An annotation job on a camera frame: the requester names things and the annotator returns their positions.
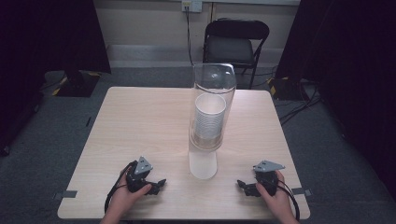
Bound black floor cables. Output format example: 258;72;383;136
277;83;322;126

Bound black wall socket cable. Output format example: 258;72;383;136
185;6;195;67

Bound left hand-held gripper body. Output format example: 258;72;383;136
125;156;157;193

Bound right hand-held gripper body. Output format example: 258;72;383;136
252;160;286;197

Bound clear cup dispenser tube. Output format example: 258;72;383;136
187;63;237;181

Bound person's left hand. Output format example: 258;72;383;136
106;174;153;218

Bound grey tape strip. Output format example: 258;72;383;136
52;189;78;201
290;187;313;197

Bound black stand base yellow tape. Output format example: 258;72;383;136
267;76;313;102
51;69;103;98

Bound white wall socket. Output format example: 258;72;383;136
181;0;204;14

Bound person's right hand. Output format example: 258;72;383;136
255;170;296;220

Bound black folding chair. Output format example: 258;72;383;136
202;18;271;91

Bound stack of white paper cups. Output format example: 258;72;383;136
193;92;228;140

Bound right hand-held gripper black cable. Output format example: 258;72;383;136
275;177;301;222

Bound hand-held gripper black cable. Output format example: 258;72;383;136
104;160;138;215
275;177;301;222

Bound black curtain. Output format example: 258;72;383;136
275;0;396;202
0;0;112;157

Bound left hand-held gripper black cable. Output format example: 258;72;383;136
104;160;138;215

